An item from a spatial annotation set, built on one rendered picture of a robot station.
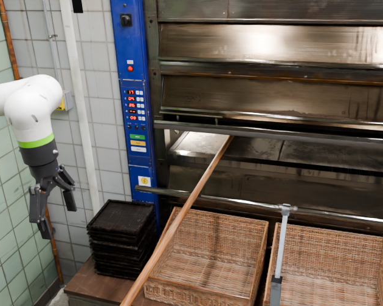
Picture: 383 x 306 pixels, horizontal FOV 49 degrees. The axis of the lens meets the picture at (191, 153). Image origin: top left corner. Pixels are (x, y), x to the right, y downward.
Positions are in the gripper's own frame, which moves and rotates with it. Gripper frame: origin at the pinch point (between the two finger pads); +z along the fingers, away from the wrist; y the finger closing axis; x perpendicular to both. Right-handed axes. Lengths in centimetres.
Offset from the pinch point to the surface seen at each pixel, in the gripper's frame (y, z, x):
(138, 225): -78, 62, -17
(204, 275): -81, 94, 15
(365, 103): -109, 4, 91
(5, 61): -109, -19, -97
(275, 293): -47, 65, 57
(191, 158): -110, 37, 6
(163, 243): -31.2, 31.2, 17.3
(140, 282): -10.1, 30.7, 16.5
